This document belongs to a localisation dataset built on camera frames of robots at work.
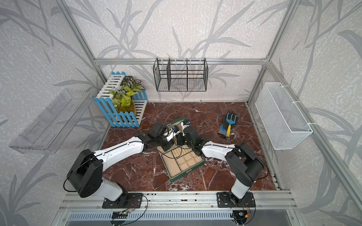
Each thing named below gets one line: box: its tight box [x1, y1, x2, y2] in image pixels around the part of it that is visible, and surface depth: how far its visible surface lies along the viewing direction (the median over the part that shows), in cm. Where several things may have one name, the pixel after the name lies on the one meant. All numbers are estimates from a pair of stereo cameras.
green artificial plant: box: [108, 75, 146, 107], surface depth 98 cm
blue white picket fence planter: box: [93, 71, 149, 128], surface depth 100 cm
